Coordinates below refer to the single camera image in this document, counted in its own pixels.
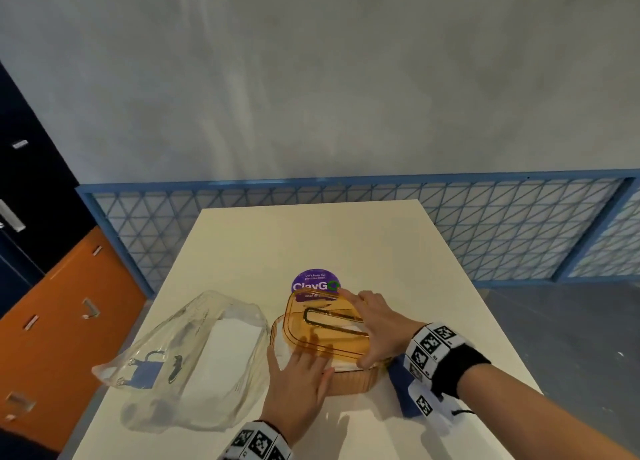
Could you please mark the person's right hand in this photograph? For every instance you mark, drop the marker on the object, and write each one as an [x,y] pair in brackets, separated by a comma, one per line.
[390,330]

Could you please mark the person's left hand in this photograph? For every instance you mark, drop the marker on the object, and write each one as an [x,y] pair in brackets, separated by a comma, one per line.
[295,399]

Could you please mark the orange transparent tissue box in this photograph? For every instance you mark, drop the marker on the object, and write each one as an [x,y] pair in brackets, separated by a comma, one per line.
[350,384]

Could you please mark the orange slotted lid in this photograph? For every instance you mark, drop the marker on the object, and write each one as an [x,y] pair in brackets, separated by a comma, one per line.
[310,340]

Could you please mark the blue cleaning cloth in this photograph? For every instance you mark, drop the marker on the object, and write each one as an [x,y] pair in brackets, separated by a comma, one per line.
[402,394]

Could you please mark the cat print tissue pack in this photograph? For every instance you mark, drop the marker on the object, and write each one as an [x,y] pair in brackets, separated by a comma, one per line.
[150,340]

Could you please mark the person's right forearm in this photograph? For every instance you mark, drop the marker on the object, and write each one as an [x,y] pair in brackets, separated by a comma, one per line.
[540,419]

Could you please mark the round purple sticker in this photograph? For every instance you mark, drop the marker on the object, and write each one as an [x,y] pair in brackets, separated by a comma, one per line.
[315,277]

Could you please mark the orange locker cabinet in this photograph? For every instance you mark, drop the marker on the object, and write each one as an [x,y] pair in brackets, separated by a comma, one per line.
[55,369]

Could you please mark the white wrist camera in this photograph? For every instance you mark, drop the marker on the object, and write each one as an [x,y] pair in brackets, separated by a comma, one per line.
[430,404]

